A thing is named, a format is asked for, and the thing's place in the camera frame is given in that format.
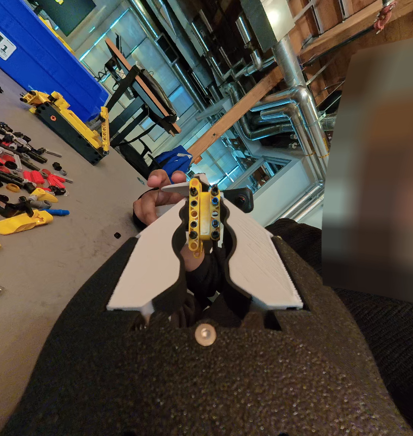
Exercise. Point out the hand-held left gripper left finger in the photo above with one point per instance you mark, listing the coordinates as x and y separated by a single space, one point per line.
148 265

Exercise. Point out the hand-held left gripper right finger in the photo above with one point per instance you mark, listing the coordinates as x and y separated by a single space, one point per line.
261 265

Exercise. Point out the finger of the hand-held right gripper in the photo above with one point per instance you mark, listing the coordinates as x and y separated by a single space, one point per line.
202 177
179 189

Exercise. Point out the yellow black building brick assembly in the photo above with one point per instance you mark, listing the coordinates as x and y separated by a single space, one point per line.
203 218

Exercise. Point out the person's right hand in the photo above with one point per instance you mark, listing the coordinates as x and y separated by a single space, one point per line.
148 211

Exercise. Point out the blue bag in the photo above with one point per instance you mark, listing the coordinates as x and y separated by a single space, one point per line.
174 161

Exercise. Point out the wooden ceiling beam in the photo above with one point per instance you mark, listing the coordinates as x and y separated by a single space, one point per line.
240 109

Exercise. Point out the black bag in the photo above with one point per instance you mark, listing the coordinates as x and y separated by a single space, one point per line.
155 92

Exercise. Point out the standing desk wooden top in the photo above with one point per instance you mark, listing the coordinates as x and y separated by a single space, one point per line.
141 85

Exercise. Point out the silver metal air ducts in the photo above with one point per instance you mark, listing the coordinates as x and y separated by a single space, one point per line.
295 102

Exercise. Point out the large yellow black brick model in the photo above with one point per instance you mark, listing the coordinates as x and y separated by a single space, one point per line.
73 129

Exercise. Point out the person's dark sweater torso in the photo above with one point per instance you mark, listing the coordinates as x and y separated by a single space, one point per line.
380 340

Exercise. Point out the pile of toy building pieces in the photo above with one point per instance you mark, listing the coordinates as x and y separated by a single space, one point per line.
19 177

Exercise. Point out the blue plastic bin with tag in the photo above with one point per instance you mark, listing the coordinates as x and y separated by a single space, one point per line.
39 58

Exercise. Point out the red pipe fitting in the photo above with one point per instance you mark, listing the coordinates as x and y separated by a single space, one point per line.
385 15

